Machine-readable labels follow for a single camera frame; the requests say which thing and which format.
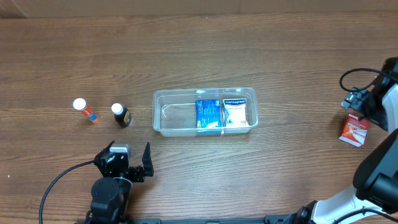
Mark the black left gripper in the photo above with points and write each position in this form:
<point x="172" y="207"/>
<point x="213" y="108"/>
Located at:
<point x="125" y="168"/>

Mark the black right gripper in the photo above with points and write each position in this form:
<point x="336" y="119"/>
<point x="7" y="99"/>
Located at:
<point x="374" y="101"/>

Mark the red medicine box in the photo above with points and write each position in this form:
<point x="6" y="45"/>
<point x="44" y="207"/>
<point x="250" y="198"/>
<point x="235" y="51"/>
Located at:
<point x="354" y="130"/>

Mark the dark bottle white cap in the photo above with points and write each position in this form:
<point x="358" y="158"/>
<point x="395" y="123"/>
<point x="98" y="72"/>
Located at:
<point x="121" y="114"/>

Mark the blue VapoDrops lozenge box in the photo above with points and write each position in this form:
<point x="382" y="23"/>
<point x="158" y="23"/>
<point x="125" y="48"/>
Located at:
<point x="208" y="113"/>

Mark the clear plastic container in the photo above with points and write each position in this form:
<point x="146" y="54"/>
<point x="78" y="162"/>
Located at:
<point x="174" y="111"/>

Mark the orange tube white cap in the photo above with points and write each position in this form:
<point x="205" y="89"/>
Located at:
<point x="80" y="104"/>

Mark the white Hansaplast plaster box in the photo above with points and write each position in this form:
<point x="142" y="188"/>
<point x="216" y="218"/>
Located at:
<point x="234" y="111"/>

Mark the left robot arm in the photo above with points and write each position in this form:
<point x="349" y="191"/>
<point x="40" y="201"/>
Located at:
<point x="111" y="193"/>

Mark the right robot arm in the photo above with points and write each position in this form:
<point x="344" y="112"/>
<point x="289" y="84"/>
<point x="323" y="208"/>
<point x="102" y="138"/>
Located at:
<point x="374" y="187"/>

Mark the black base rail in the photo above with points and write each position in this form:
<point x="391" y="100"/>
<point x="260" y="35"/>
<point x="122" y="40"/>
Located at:
<point x="268" y="219"/>

